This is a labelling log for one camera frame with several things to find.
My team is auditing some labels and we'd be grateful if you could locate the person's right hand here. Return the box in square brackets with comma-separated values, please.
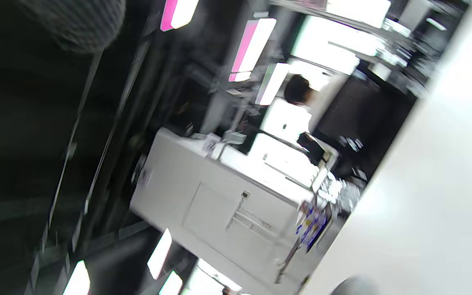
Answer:
[17, 0, 127, 54]

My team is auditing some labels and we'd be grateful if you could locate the white cabinet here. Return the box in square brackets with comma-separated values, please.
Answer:
[129, 127, 314, 288]

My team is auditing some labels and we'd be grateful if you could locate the white rolling cart with bag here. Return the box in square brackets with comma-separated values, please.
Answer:
[247, 130, 341, 197]

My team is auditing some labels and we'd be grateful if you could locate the black bag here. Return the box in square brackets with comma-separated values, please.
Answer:
[297, 132, 326, 165]

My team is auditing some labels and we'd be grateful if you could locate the blue test tube rack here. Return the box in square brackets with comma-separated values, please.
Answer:
[295, 203, 331, 252]

